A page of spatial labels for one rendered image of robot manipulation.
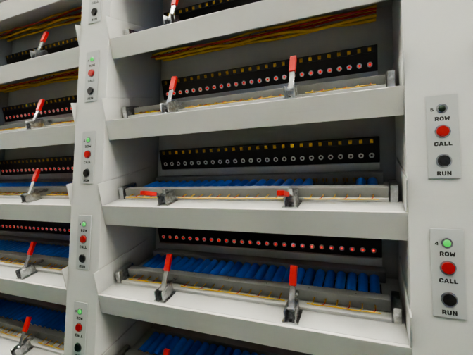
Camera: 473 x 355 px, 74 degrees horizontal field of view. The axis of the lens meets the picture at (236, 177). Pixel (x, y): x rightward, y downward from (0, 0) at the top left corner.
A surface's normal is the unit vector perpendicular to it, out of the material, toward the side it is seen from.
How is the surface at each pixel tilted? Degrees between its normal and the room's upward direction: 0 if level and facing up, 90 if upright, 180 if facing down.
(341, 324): 18
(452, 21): 90
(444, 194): 90
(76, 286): 90
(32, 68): 108
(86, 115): 90
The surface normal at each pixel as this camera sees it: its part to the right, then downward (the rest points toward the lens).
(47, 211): -0.37, 0.23
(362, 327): -0.11, -0.97
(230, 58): -0.39, -0.07
